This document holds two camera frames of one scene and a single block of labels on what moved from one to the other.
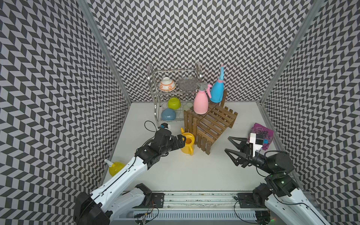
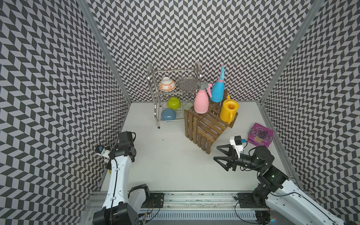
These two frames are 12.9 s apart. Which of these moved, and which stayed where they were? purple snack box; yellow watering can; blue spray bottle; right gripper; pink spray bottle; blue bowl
Moved: yellow watering can; right gripper
Stayed: pink spray bottle; blue bowl; blue spray bottle; purple snack box
